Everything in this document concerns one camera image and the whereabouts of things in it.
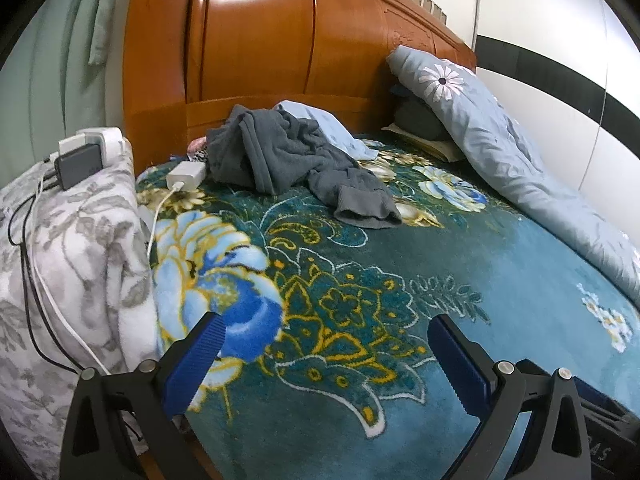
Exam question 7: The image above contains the white grey leaf-print blanket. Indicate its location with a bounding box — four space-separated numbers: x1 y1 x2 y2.
0 139 162 480

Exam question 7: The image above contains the leopard print cloth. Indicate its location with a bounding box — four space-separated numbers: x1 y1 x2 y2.
187 137 210 164

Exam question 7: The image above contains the light blue floral quilt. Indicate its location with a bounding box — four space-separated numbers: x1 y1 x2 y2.
386 45 640 307

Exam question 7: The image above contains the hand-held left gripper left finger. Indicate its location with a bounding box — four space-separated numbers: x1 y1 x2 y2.
60 311 227 480

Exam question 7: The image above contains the light blue garment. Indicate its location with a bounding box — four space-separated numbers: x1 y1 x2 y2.
273 101 378 162

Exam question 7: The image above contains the white wardrobe with black stripe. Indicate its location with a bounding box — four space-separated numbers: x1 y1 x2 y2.
470 0 640 221

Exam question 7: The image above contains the dark pillow stack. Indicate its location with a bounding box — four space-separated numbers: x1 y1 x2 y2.
382 122 466 164

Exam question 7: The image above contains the white power strip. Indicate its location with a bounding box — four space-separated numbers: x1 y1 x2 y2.
58 127 125 167

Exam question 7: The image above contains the wooden headboard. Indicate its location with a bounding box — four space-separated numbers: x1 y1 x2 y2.
122 0 478 177

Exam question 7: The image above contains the dark grey pillow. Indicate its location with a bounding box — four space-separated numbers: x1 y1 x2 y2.
391 94 451 142

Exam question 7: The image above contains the black cable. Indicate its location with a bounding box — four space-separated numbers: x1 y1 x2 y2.
7 162 83 374

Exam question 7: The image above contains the white charger block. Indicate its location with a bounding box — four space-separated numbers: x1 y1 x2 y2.
165 160 207 192

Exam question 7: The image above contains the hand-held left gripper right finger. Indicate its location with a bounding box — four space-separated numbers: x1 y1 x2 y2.
427 314 594 480

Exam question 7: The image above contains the teal floral blanket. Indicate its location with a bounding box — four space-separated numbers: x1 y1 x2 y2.
134 132 640 480

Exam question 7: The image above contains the white charger cable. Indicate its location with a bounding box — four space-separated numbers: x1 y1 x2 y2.
146 186 180 258

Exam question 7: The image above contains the black power adapter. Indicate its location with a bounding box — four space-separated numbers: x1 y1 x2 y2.
53 143 105 191

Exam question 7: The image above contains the pale green curtain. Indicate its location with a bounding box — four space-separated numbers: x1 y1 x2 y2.
0 0 142 193

